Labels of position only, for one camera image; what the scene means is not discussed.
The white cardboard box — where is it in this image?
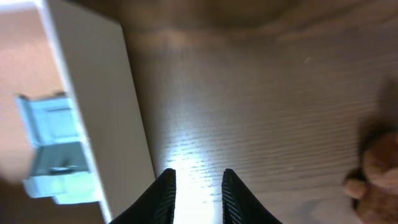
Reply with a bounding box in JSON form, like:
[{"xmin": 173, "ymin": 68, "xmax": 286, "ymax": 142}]
[{"xmin": 1, "ymin": 1, "xmax": 155, "ymax": 223}]

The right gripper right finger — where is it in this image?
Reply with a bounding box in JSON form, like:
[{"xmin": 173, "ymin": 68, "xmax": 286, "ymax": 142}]
[{"xmin": 221, "ymin": 169, "xmax": 282, "ymax": 224}]

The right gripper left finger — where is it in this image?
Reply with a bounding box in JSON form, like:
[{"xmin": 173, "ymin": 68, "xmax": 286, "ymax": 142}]
[{"xmin": 109, "ymin": 168, "xmax": 176, "ymax": 224}]

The grey yellow toy truck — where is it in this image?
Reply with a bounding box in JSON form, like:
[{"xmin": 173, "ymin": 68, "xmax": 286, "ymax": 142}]
[{"xmin": 17, "ymin": 95, "xmax": 100, "ymax": 205}]

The brown plush toy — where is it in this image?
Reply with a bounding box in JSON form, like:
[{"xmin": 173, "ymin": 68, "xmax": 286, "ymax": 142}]
[{"xmin": 344, "ymin": 131, "xmax": 397, "ymax": 224}]

